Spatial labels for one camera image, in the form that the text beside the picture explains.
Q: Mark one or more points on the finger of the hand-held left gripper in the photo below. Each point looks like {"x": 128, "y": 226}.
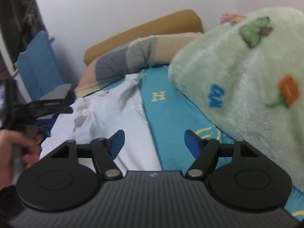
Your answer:
{"x": 45, "y": 123}
{"x": 47, "y": 108}

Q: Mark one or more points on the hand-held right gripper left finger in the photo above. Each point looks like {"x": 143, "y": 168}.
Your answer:
{"x": 117, "y": 143}

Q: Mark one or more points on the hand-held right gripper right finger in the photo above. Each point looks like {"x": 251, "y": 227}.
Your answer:
{"x": 192, "y": 144}

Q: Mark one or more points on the white shirt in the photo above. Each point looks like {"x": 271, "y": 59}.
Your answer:
{"x": 106, "y": 114}

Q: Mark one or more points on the person's left hand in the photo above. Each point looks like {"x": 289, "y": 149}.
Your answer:
{"x": 11, "y": 154}

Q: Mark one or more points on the grey seat cushion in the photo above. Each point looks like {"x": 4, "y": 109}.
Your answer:
{"x": 55, "y": 91}

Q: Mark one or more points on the teal printed bedsheet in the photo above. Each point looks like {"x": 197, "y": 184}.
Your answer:
{"x": 171, "y": 123}

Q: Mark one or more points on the checked pastel pillow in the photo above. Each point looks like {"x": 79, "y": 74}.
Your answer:
{"x": 114, "y": 61}

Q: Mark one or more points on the green printed fleece blanket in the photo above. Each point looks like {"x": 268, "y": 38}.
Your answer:
{"x": 237, "y": 76}

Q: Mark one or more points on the dark window with grille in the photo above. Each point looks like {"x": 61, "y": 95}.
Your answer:
{"x": 21, "y": 11}

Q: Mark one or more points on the mustard bed headboard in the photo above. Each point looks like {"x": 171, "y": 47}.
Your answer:
{"x": 142, "y": 28}

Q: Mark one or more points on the pink fluffy cloth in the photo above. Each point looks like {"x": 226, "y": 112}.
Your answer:
{"x": 230, "y": 17}

